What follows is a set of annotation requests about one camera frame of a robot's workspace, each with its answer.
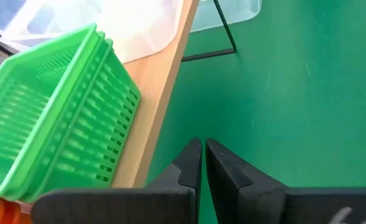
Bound wooden shelf with black legs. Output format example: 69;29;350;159
109;0;237;190

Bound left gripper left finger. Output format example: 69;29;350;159
32;138;203;224

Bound clear plastic bin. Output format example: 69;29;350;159
190;0;263;34

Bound clear plastic bag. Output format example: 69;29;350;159
0;0;185;65

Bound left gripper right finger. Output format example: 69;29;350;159
205;138;366;224

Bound green slotted plastic basket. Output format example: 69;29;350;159
2;39;142;203
11;30;106;202
0;23;98;200

